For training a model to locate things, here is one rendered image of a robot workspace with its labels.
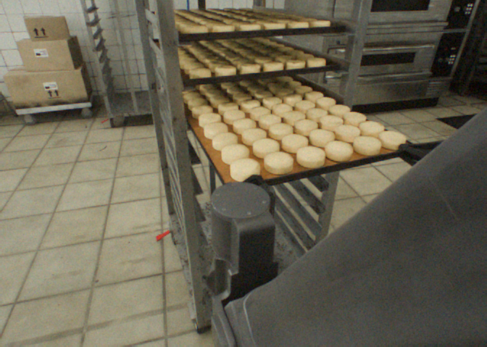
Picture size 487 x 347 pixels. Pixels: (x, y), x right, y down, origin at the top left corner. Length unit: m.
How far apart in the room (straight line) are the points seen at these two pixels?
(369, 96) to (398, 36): 0.57
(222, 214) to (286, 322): 0.11
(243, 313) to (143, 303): 1.21
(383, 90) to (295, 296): 3.21
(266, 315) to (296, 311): 0.05
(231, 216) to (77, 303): 1.32
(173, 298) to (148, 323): 0.13
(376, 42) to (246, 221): 2.94
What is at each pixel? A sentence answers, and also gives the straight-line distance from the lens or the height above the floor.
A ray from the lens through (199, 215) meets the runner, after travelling 0.87.
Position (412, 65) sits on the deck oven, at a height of 0.47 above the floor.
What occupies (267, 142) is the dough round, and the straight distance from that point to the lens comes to 0.58.
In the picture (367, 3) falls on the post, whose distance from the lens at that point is 0.83.
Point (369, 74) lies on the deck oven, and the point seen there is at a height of 0.42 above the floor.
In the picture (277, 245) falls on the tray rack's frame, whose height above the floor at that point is 0.15.
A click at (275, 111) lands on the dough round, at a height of 0.88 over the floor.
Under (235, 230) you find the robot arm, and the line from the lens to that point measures 0.27.
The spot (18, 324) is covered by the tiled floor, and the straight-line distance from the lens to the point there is 1.60.
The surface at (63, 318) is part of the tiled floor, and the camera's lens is 1.53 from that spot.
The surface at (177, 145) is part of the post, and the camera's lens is 0.71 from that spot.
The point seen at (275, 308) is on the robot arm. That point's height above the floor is 0.97.
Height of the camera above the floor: 1.14
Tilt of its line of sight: 31 degrees down
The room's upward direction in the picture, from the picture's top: straight up
